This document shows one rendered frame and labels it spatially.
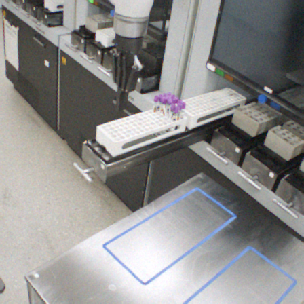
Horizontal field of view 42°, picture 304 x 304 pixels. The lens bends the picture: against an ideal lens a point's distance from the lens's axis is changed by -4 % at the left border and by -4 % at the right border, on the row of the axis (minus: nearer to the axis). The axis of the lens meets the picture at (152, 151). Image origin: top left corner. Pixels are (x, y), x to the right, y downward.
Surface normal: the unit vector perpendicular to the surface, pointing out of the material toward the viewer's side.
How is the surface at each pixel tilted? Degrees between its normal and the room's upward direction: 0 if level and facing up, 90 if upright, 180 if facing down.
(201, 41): 90
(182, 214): 0
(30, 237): 0
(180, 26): 90
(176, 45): 90
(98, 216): 0
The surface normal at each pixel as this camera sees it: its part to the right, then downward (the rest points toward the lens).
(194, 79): -0.77, 0.29
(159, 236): 0.13, -0.80
